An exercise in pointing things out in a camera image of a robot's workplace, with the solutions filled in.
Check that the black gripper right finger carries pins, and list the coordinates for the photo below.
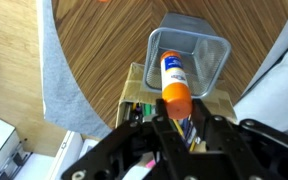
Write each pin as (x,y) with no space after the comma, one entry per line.
(237,146)

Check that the green marker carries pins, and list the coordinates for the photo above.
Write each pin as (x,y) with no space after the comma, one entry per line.
(147,109)

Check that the small orange object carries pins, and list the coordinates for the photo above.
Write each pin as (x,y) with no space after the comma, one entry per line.
(103,0)

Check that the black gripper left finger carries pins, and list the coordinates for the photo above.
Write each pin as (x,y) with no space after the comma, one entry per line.
(134,150)

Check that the silver mesh pencil holder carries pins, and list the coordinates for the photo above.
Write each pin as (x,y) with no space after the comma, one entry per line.
(205,50)

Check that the white flat board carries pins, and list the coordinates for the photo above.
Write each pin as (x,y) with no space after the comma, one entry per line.
(69,153)

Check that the taped cardboard box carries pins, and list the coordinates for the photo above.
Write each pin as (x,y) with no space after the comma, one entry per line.
(134,90)

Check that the orange white bottle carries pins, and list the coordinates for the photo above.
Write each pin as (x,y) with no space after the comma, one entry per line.
(175,96)

